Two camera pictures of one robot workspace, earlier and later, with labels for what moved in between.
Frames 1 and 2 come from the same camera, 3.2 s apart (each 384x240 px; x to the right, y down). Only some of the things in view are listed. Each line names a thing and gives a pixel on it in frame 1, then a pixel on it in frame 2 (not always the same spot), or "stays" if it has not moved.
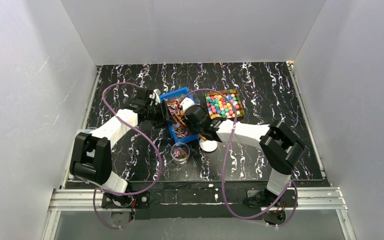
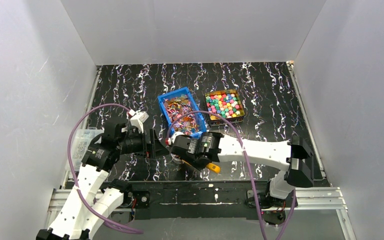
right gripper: (185, 117) to (179, 147)
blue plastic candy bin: (182, 131) stays
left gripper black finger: (166, 115) to (155, 147)
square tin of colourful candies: (218, 106) stays
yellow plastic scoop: (184, 124) to (212, 166)
